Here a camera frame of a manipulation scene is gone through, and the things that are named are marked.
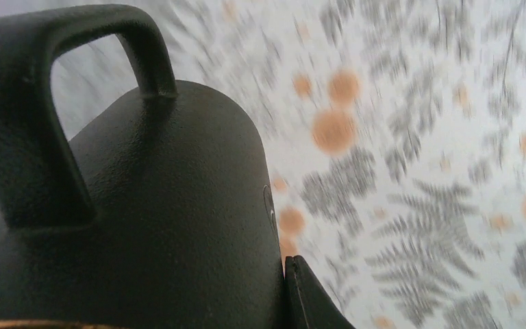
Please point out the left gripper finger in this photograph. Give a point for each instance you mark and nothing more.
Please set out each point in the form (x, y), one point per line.
(309, 305)

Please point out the dark grey mug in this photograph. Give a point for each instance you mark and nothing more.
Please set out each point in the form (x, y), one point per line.
(158, 214)

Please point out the floral tablecloth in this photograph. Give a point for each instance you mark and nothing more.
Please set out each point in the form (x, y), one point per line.
(395, 136)

